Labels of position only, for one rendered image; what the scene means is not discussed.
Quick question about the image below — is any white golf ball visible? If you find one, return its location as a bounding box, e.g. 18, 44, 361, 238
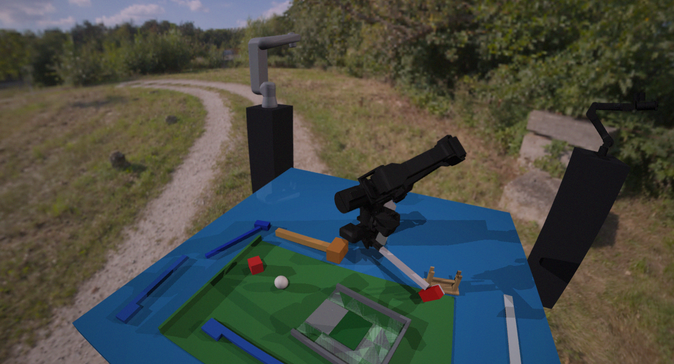
274, 276, 288, 289

